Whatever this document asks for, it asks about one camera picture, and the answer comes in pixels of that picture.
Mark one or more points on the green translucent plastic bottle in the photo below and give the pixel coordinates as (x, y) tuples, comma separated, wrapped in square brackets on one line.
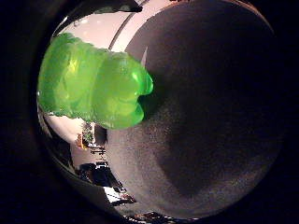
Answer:
[(93, 84)]

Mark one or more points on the green potted plant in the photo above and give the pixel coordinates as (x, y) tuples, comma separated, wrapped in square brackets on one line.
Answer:
[(88, 134)]

